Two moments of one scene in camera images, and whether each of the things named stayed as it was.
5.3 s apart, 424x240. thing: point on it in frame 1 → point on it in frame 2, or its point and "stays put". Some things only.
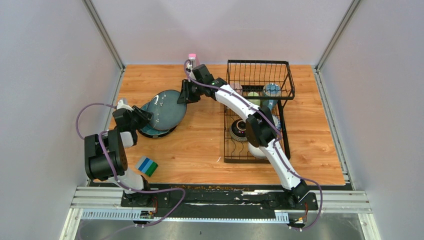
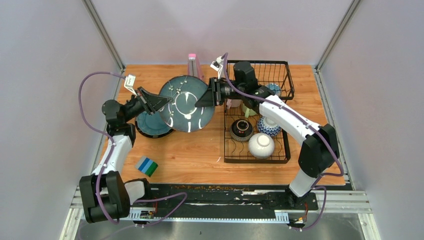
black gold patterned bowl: (238, 130) stays put
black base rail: (219, 199) stays put
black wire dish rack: (263, 83) stays put
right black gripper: (185, 96) → (212, 96)
